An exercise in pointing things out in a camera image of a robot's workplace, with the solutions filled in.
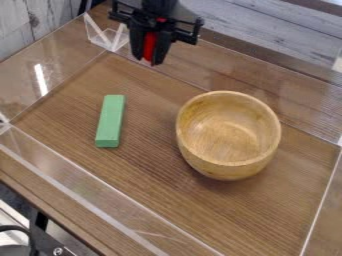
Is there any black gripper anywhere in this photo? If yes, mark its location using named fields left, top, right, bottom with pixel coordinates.
left=108, top=0, right=204, bottom=65

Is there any red plush strawberry toy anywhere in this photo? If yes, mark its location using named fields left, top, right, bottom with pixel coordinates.
left=142, top=32, right=156, bottom=62

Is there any green rectangular block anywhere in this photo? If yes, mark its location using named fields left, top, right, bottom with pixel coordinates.
left=94, top=95, right=125, bottom=148

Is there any wooden bowl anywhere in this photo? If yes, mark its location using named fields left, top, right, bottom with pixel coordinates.
left=175, top=91, right=281, bottom=181

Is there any clear acrylic corner bracket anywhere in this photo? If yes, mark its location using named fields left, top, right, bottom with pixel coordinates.
left=82, top=14, right=129, bottom=52

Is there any clear acrylic tray wall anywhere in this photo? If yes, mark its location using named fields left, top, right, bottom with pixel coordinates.
left=0, top=20, right=342, bottom=256

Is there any black cable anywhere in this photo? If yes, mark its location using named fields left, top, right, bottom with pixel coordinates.
left=0, top=225, right=37, bottom=256

